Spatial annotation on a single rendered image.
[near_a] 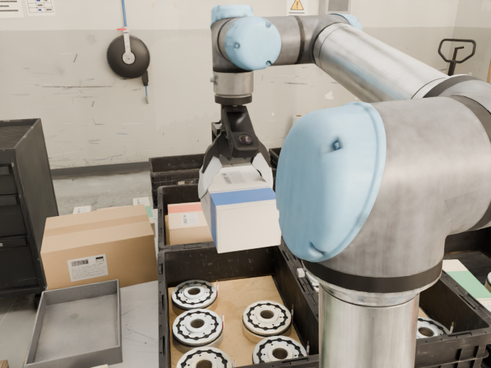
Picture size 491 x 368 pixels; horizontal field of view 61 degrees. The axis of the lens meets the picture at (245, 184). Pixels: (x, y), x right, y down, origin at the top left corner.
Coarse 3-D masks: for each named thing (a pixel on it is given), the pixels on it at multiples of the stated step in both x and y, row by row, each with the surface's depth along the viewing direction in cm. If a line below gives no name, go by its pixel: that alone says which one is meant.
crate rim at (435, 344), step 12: (288, 252) 98; (300, 264) 93; (312, 288) 85; (456, 288) 85; (468, 300) 81; (480, 312) 78; (444, 336) 72; (456, 336) 72; (468, 336) 72; (480, 336) 72; (420, 348) 71; (432, 348) 71; (444, 348) 72; (456, 348) 72
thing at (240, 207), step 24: (240, 168) 91; (216, 192) 78; (240, 192) 78; (264, 192) 78; (216, 216) 73; (240, 216) 74; (264, 216) 75; (216, 240) 76; (240, 240) 76; (264, 240) 77
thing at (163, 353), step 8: (176, 248) 99; (184, 248) 99; (192, 248) 99; (200, 248) 99; (208, 248) 100; (280, 248) 99; (160, 256) 96; (288, 256) 96; (160, 264) 93; (288, 264) 93; (160, 272) 90; (160, 280) 87; (296, 280) 87; (160, 288) 85; (304, 288) 85; (160, 296) 82; (304, 296) 82; (160, 304) 80; (312, 304) 80; (160, 312) 78; (312, 312) 78; (160, 320) 76; (160, 328) 74; (160, 336) 72; (160, 344) 70; (160, 352) 69; (160, 360) 67; (280, 360) 67; (288, 360) 67; (296, 360) 67; (304, 360) 67; (312, 360) 67
